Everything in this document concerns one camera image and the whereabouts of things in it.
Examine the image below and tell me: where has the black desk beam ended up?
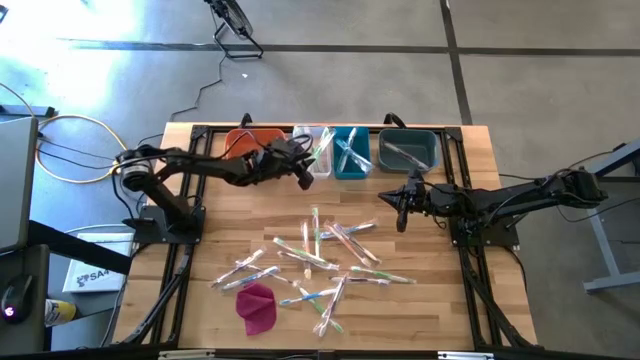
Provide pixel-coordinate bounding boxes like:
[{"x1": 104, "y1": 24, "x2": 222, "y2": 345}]
[{"x1": 27, "y1": 219, "x2": 134, "y2": 277}]

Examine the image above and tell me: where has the wooden workbench with clutter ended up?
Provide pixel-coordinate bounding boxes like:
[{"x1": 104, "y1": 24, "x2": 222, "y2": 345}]
[{"x1": 551, "y1": 140, "x2": 640, "y2": 294}]

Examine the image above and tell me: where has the black computer mouse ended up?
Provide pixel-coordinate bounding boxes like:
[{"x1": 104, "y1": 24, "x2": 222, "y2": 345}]
[{"x1": 0, "y1": 273, "x2": 35, "y2": 326}]

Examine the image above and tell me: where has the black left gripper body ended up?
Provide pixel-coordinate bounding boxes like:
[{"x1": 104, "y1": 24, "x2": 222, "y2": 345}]
[{"x1": 246, "y1": 135, "x2": 317, "y2": 192}]

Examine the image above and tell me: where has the black floor fan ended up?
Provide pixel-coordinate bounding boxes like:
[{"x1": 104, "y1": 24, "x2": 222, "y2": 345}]
[{"x1": 202, "y1": 0, "x2": 265, "y2": 61}]

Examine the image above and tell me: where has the silver bracket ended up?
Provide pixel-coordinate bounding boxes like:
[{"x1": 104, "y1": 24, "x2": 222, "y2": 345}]
[
  {"x1": 437, "y1": 351, "x2": 496, "y2": 360},
  {"x1": 158, "y1": 349, "x2": 217, "y2": 360}
]

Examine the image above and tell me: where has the yellow white can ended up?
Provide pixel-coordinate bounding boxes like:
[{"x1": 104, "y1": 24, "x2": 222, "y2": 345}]
[{"x1": 43, "y1": 298, "x2": 78, "y2": 329}]

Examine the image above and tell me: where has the yellow cable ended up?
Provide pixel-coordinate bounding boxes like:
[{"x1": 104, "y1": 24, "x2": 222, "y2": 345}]
[{"x1": 33, "y1": 113, "x2": 129, "y2": 185}]

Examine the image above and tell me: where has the clear wrapped plastic utensil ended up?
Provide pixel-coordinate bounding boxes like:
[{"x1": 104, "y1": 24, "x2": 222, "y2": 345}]
[{"x1": 209, "y1": 248, "x2": 266, "y2": 290}]

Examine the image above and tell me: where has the grey laptop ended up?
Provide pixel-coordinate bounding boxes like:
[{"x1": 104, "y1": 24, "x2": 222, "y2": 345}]
[{"x1": 0, "y1": 116, "x2": 41, "y2": 254}]

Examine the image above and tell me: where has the dark grey plastic bin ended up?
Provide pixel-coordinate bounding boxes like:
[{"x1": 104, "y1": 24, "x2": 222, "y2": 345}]
[{"x1": 377, "y1": 128, "x2": 439, "y2": 175}]

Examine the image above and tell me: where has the white printed box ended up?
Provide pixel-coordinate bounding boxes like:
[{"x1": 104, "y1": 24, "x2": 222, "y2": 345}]
[{"x1": 61, "y1": 231, "x2": 137, "y2": 295}]

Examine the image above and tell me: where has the dark metal bar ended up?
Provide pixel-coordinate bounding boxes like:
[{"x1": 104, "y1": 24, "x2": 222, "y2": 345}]
[{"x1": 0, "y1": 104, "x2": 57, "y2": 119}]

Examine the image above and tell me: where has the black fan power cable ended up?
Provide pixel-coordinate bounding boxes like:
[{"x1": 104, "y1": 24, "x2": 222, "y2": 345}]
[{"x1": 168, "y1": 52, "x2": 226, "y2": 123}]

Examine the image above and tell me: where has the dark desk mat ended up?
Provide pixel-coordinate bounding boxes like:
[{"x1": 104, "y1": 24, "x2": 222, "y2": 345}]
[{"x1": 0, "y1": 243, "x2": 52, "y2": 354}]

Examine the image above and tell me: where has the clear plastic bin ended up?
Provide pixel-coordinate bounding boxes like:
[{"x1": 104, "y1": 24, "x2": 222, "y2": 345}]
[{"x1": 291, "y1": 124, "x2": 333, "y2": 182}]

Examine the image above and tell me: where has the blue toothbrush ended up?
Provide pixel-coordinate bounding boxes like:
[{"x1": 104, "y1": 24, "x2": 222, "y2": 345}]
[
  {"x1": 221, "y1": 264, "x2": 282, "y2": 292},
  {"x1": 341, "y1": 127, "x2": 359, "y2": 174},
  {"x1": 335, "y1": 138, "x2": 375, "y2": 171},
  {"x1": 278, "y1": 287, "x2": 338, "y2": 307},
  {"x1": 318, "y1": 221, "x2": 379, "y2": 240},
  {"x1": 349, "y1": 148, "x2": 375, "y2": 174}
]

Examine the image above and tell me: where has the magenta cloth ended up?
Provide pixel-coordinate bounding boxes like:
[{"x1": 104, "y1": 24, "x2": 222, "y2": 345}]
[{"x1": 234, "y1": 282, "x2": 278, "y2": 337}]

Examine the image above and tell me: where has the teal blue plastic bin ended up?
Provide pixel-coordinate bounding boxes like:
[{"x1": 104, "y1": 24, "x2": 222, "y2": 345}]
[{"x1": 331, "y1": 125, "x2": 373, "y2": 181}]

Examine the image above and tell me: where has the orange plastic bin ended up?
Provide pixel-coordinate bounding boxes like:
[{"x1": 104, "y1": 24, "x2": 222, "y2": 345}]
[{"x1": 224, "y1": 127, "x2": 288, "y2": 162}]

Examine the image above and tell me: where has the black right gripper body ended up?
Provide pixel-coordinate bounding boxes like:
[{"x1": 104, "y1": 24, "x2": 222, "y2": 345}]
[{"x1": 396, "y1": 168, "x2": 440, "y2": 234}]

